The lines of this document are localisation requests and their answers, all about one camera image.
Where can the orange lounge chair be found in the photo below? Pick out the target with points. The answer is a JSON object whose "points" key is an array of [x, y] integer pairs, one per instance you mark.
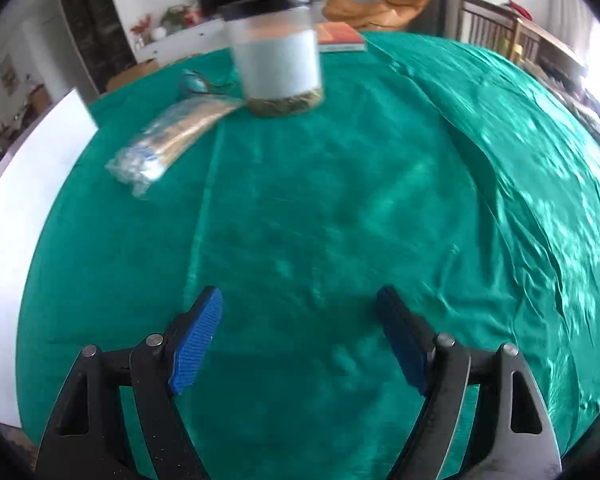
{"points": [[380, 7]]}

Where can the wooden crib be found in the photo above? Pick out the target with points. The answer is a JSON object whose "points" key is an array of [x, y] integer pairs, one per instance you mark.
{"points": [[485, 25]]}

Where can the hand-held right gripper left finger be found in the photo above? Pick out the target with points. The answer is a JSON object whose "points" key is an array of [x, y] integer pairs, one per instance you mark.
{"points": [[197, 340]]}

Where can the dark tall cabinet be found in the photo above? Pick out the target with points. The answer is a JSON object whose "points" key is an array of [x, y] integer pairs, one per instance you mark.
{"points": [[97, 25]]}

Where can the green plant with red flowers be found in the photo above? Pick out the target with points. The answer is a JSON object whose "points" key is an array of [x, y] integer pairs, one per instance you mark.
{"points": [[177, 16]]}

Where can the white television cabinet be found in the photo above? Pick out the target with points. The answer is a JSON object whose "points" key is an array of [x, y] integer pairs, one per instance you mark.
{"points": [[180, 42]]}

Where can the framed wall picture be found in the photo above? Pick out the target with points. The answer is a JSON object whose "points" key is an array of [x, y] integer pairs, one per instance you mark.
{"points": [[9, 74]]}

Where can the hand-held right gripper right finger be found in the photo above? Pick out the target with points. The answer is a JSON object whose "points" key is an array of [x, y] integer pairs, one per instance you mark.
{"points": [[402, 342]]}

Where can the green satin tablecloth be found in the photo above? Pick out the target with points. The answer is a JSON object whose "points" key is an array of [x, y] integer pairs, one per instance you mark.
{"points": [[330, 200]]}

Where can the white curtain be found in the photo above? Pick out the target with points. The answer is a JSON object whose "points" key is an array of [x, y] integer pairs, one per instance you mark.
{"points": [[570, 5]]}

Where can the orange book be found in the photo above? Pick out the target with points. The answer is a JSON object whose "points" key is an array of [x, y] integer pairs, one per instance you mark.
{"points": [[340, 35]]}

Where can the clear jar with black lid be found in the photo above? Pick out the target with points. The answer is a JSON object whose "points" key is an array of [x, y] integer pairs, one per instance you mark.
{"points": [[275, 60]]}

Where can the round white vase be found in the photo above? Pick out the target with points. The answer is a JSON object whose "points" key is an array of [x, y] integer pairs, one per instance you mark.
{"points": [[159, 33]]}

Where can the red flowers in vase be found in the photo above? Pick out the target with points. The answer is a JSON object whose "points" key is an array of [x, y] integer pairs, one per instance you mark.
{"points": [[141, 27]]}

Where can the red cloth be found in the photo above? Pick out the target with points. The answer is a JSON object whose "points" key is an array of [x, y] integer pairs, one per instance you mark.
{"points": [[519, 8]]}

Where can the white box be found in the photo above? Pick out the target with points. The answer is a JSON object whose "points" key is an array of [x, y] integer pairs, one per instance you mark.
{"points": [[25, 240]]}

